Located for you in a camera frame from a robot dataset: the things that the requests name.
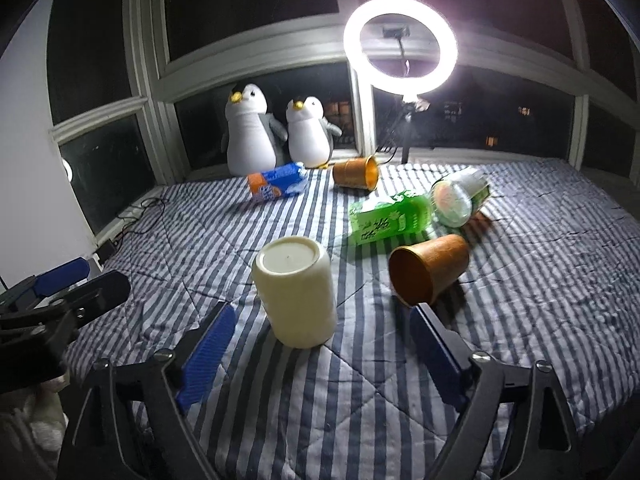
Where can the brown paper cup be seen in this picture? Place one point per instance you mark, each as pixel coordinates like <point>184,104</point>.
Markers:
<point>350,172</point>
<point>435,260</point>

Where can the black tripod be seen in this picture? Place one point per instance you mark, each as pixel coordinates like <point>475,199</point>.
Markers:
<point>406,125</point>

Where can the white cloth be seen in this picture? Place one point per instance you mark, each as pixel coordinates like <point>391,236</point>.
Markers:
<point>27,425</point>

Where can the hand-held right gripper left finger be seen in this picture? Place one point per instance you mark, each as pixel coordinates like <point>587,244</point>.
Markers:
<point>210,355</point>

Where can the white window frame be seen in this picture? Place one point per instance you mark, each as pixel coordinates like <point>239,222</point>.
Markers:
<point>150,110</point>

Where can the blue and orange packet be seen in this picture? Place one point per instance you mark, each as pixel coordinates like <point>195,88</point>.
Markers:
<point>277,183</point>

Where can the small penguin plush toy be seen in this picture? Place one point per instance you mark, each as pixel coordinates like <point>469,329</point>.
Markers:
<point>307,135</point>

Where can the green tissue packet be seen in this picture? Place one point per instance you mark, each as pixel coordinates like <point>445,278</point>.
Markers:
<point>390,220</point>

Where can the black power adapter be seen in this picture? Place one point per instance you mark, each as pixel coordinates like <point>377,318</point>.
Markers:
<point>106,251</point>

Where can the phone holder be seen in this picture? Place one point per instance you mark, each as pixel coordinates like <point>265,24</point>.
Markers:
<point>395,31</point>

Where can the white cup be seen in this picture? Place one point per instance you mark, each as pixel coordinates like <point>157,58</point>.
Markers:
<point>297,300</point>

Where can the large penguin plush toy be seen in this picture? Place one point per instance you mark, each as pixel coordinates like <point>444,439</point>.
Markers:
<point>250,135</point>

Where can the striped blanket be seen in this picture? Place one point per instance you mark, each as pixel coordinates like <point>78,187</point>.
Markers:
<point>350,410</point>

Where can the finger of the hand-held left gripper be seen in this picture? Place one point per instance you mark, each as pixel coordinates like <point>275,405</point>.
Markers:
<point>62,274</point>
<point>102,290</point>

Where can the clear plastic lidded cup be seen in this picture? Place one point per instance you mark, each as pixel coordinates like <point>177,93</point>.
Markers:
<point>457,197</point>

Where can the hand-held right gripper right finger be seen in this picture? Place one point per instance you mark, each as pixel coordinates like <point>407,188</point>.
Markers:
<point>436,360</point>

